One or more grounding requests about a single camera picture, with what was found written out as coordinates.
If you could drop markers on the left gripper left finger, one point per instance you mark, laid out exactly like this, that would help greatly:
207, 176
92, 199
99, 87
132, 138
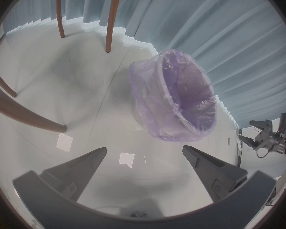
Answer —
73, 175

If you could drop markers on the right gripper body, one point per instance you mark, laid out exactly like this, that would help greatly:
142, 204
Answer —
267, 141

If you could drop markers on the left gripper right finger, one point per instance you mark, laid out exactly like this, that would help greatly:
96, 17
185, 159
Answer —
216, 175

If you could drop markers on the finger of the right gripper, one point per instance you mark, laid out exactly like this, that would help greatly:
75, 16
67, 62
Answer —
257, 124
247, 142

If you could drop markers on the purple plastic bag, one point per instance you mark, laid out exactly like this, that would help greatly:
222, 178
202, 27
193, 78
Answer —
193, 92

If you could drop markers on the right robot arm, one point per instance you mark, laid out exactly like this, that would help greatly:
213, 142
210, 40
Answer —
284, 123

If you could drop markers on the white trash bin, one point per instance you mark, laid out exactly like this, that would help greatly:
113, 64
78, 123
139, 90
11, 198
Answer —
165, 92

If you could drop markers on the pale blue curtain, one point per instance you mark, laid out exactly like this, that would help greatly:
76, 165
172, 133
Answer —
205, 20

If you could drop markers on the wooden chair white cushions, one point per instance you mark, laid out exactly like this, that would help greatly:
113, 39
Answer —
110, 23

